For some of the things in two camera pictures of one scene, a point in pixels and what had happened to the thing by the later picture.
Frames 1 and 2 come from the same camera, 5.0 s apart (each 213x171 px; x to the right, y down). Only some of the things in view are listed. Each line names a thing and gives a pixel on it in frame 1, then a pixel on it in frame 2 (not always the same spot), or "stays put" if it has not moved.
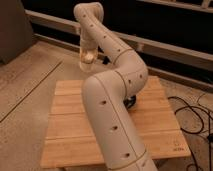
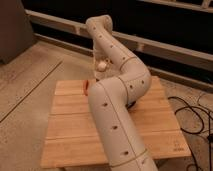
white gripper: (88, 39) → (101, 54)
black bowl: (129, 102) stays put
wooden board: (72, 142) stays put
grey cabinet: (16, 33) stays put
